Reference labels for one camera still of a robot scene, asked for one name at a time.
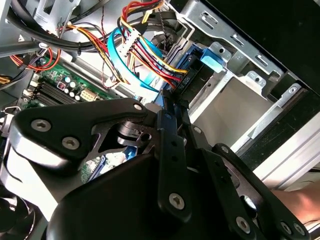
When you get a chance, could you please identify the orange red power wire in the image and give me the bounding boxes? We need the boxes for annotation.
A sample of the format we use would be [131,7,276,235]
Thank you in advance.
[117,0,198,101]

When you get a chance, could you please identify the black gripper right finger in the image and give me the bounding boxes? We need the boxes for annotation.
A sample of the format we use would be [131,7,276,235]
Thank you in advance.
[174,99,312,240]

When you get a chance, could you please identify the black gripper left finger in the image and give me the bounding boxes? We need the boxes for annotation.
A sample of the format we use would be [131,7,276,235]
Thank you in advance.
[7,89,195,224]

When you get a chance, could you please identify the blue data wire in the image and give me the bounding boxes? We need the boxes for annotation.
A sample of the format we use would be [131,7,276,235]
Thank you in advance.
[106,26,166,92]

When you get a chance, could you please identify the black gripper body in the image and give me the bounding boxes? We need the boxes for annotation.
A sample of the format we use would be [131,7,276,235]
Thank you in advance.
[46,149,246,240]

